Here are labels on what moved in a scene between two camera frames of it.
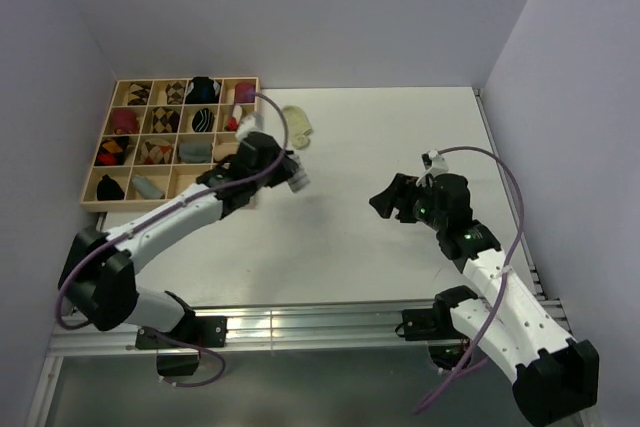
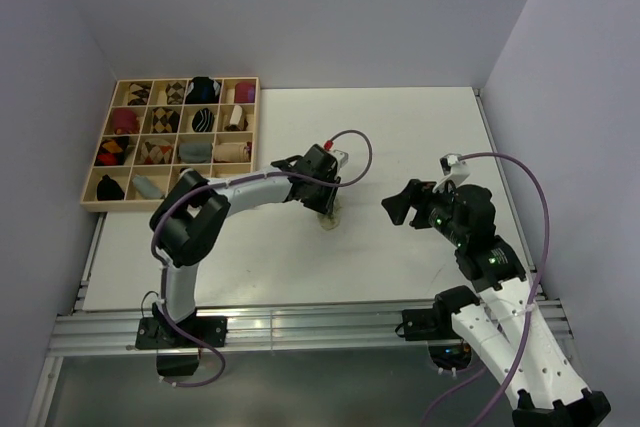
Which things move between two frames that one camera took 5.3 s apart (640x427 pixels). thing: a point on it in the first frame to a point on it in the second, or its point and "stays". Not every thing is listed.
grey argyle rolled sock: x=175 y=94 stays
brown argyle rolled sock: x=138 y=94 stays
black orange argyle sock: x=112 y=151 stays
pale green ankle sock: x=298 y=126 to x=330 y=221
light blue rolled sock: x=146 y=189 stays
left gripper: x=285 y=171 to x=325 y=204
